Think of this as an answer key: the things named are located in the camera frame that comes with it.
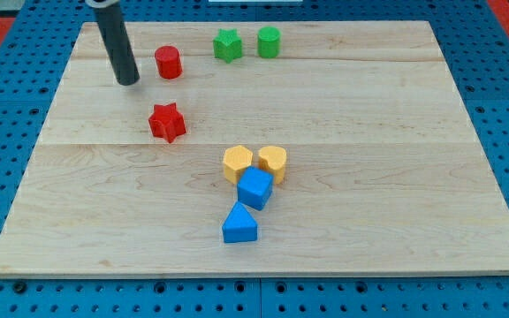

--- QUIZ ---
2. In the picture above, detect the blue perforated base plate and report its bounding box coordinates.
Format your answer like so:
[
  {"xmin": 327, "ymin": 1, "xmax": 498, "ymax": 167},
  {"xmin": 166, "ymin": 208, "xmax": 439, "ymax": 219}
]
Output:
[{"xmin": 0, "ymin": 1, "xmax": 509, "ymax": 317}]

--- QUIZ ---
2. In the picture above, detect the green cylinder block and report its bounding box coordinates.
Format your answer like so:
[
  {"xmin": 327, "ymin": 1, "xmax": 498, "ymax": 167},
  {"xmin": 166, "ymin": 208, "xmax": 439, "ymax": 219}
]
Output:
[{"xmin": 257, "ymin": 26, "xmax": 281, "ymax": 58}]

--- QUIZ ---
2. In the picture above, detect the blue cube block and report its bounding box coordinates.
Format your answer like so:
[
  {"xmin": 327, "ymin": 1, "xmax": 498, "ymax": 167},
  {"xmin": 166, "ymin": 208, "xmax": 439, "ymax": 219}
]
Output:
[{"xmin": 237, "ymin": 167, "xmax": 274, "ymax": 210}]

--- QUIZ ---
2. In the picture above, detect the red cylinder block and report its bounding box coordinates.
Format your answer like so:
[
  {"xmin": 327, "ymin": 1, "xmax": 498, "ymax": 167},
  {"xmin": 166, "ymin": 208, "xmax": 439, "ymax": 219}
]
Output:
[{"xmin": 154, "ymin": 45, "xmax": 183, "ymax": 80}]

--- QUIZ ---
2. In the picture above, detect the green star block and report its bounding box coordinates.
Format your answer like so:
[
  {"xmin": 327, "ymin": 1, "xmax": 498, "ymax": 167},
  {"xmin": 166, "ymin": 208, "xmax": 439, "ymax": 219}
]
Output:
[{"xmin": 213, "ymin": 28, "xmax": 243, "ymax": 64}]

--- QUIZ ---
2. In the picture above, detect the blue triangle block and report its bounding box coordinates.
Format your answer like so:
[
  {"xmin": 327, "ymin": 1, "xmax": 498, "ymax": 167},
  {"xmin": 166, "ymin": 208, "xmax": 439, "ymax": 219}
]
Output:
[{"xmin": 222, "ymin": 201, "xmax": 258, "ymax": 243}]

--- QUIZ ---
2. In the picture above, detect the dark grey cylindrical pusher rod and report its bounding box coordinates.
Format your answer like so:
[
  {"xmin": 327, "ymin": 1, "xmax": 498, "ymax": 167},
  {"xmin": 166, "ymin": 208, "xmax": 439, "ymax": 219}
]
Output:
[{"xmin": 85, "ymin": 0, "xmax": 140, "ymax": 86}]

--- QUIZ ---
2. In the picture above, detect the yellow heart block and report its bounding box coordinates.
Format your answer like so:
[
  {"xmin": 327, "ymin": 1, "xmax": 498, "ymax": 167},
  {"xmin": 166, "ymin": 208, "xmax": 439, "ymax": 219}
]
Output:
[{"xmin": 258, "ymin": 146, "xmax": 287, "ymax": 185}]

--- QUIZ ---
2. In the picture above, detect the red star block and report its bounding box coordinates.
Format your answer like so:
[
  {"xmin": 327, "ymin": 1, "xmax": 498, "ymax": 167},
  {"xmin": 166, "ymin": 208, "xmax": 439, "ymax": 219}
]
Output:
[{"xmin": 148, "ymin": 102, "xmax": 186, "ymax": 143}]

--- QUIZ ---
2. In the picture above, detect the yellow hexagon block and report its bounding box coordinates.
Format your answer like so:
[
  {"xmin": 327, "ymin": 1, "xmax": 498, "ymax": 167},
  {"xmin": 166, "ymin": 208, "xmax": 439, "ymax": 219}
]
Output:
[{"xmin": 223, "ymin": 145, "xmax": 253, "ymax": 185}]

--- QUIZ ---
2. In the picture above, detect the light wooden board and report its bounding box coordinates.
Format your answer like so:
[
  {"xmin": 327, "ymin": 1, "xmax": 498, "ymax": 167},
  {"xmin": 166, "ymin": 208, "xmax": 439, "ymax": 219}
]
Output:
[{"xmin": 0, "ymin": 20, "xmax": 509, "ymax": 279}]

